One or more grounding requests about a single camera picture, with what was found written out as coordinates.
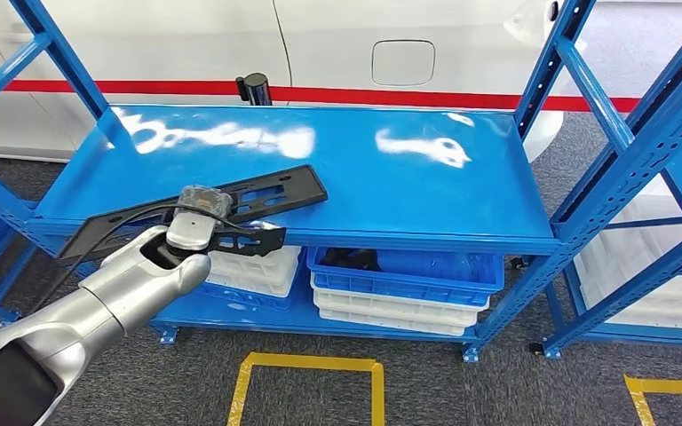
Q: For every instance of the black plastic plate part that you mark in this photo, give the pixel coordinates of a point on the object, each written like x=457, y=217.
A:
x=300, y=188

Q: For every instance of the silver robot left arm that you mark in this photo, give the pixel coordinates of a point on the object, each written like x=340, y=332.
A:
x=82, y=317

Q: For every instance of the blue plastic crate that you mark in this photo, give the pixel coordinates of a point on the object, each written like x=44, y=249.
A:
x=406, y=291

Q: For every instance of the red barrier belt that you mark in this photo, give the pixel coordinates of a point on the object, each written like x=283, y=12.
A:
x=141, y=87

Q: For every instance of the white car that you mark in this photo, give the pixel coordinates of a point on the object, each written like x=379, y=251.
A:
x=141, y=35

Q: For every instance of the white plastic crate stack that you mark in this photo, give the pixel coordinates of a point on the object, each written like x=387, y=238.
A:
x=659, y=294

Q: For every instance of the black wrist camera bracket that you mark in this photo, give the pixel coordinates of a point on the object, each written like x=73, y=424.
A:
x=253, y=241

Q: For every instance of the black stanchion post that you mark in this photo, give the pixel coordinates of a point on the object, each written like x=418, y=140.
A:
x=254, y=89

